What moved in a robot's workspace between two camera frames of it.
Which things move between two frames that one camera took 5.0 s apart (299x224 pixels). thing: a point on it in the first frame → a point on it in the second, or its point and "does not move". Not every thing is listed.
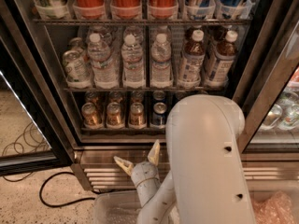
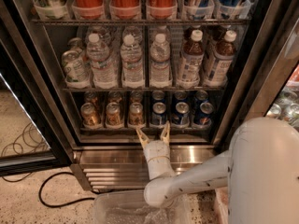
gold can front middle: x=114 y=118 does not move
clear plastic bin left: x=123 y=207 does not move
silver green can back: x=77 y=44 does not move
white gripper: x=144 y=172 → x=155 y=149
